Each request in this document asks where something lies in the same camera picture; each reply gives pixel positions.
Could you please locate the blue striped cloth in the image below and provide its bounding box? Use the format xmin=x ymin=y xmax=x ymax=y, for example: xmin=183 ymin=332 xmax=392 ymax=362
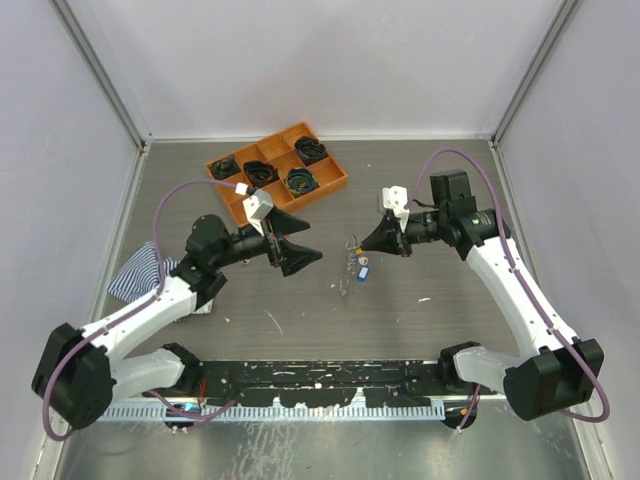
xmin=107 ymin=242 xmax=189 ymax=317

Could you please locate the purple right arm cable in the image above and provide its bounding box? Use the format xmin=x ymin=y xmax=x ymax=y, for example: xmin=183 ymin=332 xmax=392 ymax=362
xmin=403 ymin=147 xmax=612 ymax=431

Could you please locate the aluminium corner post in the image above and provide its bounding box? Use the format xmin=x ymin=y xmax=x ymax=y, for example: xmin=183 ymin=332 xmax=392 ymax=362
xmin=490 ymin=0 xmax=585 ymax=147

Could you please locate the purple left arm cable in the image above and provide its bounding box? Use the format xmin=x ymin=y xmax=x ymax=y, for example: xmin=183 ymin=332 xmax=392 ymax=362
xmin=42 ymin=179 xmax=251 ymax=442

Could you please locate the slotted cable duct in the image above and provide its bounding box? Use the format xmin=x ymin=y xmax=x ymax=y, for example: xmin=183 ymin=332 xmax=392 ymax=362
xmin=100 ymin=397 xmax=446 ymax=422

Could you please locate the dark rolled tie far left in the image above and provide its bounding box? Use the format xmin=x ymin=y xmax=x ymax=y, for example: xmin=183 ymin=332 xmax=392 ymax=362
xmin=209 ymin=155 xmax=240 ymax=180

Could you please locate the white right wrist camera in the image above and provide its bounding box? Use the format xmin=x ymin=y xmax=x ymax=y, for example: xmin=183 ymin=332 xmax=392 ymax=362
xmin=380 ymin=186 xmax=410 ymax=232

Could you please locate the left aluminium frame post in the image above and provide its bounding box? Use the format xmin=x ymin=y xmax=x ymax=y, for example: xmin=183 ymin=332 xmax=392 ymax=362
xmin=48 ymin=0 xmax=153 ymax=151

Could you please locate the orange compartment tray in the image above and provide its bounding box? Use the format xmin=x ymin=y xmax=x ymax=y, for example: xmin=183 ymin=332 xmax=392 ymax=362
xmin=206 ymin=122 xmax=348 ymax=213

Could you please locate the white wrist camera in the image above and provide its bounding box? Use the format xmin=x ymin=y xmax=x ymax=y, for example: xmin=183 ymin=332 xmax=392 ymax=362
xmin=380 ymin=186 xmax=410 ymax=232
xmin=242 ymin=190 xmax=274 ymax=236

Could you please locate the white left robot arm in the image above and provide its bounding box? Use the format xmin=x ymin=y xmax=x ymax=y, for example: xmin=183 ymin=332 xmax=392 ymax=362
xmin=31 ymin=207 xmax=322 ymax=430

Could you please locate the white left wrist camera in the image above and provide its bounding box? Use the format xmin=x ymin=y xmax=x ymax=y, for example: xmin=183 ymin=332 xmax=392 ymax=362
xmin=242 ymin=190 xmax=274 ymax=236

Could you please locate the black mounting base plate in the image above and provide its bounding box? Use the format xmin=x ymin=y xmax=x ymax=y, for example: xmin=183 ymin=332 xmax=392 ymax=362
xmin=142 ymin=357 xmax=501 ymax=409

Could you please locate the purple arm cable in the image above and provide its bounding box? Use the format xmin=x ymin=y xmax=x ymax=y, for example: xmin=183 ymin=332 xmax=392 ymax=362
xmin=42 ymin=179 xmax=251 ymax=442
xmin=403 ymin=147 xmax=612 ymax=431

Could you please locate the blue yellow rolled tie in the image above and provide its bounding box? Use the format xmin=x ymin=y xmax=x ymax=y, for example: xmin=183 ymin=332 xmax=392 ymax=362
xmin=284 ymin=167 xmax=319 ymax=198

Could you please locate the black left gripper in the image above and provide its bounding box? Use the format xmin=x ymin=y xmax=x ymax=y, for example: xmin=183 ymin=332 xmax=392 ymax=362
xmin=213 ymin=206 xmax=322 ymax=276

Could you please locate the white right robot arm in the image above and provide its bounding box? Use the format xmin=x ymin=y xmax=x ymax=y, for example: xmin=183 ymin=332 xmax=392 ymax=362
xmin=360 ymin=170 xmax=604 ymax=421

